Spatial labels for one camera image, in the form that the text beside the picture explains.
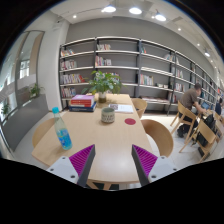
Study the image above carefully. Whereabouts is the wooden chair right near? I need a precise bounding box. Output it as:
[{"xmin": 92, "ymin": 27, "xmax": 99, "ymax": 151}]
[{"xmin": 141, "ymin": 119, "xmax": 174, "ymax": 157}]

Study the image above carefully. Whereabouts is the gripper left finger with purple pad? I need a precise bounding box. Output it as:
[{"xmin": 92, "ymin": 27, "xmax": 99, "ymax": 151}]
[{"xmin": 47, "ymin": 145, "xmax": 95, "ymax": 187}]

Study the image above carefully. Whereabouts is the white open booklet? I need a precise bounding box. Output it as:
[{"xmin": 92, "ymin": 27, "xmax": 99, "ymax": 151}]
[{"xmin": 109, "ymin": 104, "xmax": 133, "ymax": 113}]

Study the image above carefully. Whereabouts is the wooden chair under man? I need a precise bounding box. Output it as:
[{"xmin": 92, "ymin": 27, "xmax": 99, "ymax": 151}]
[{"xmin": 171, "ymin": 103, "xmax": 197, "ymax": 141}]

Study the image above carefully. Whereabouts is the wooden table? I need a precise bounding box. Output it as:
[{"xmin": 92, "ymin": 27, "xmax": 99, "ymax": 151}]
[{"xmin": 32, "ymin": 94, "xmax": 152, "ymax": 190}]

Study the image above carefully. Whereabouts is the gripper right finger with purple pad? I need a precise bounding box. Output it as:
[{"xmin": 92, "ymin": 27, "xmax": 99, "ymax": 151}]
[{"xmin": 132, "ymin": 145, "xmax": 178, "ymax": 186}]

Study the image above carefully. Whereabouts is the blue bottom book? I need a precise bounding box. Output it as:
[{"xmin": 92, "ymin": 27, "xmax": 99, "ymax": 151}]
[{"xmin": 69, "ymin": 102, "xmax": 96, "ymax": 112}]

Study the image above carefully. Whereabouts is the potted green plant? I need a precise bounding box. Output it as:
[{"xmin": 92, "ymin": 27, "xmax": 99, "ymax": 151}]
[{"xmin": 81, "ymin": 70, "xmax": 122, "ymax": 103}]

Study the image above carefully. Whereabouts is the large grey bookshelf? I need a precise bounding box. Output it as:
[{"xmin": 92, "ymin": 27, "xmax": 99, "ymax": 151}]
[{"xmin": 59, "ymin": 36, "xmax": 219, "ymax": 113}]

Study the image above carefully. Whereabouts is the clear plastic water bottle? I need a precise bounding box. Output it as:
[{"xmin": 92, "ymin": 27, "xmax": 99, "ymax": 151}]
[{"xmin": 52, "ymin": 107, "xmax": 72, "ymax": 150}]

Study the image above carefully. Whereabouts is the seated man brown shirt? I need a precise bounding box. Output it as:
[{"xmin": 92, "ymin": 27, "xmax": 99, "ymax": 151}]
[{"xmin": 177, "ymin": 83, "xmax": 206, "ymax": 138}]

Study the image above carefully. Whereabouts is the small plant by window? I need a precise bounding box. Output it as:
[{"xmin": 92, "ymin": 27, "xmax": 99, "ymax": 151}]
[{"xmin": 30, "ymin": 84, "xmax": 43, "ymax": 98}]

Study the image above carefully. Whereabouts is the speckled ceramic cup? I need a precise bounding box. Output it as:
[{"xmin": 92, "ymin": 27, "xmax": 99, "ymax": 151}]
[{"xmin": 101, "ymin": 107, "xmax": 115, "ymax": 123}]

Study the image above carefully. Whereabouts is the wooden chair left near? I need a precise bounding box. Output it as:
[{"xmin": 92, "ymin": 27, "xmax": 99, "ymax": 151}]
[{"xmin": 32, "ymin": 118, "xmax": 54, "ymax": 147}]

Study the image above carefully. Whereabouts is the red top book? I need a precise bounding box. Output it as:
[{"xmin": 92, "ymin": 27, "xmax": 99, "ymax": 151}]
[{"xmin": 70, "ymin": 95, "xmax": 94, "ymax": 107}]

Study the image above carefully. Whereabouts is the round red coaster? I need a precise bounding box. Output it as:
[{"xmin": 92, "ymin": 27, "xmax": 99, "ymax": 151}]
[{"xmin": 125, "ymin": 118, "xmax": 136, "ymax": 125}]

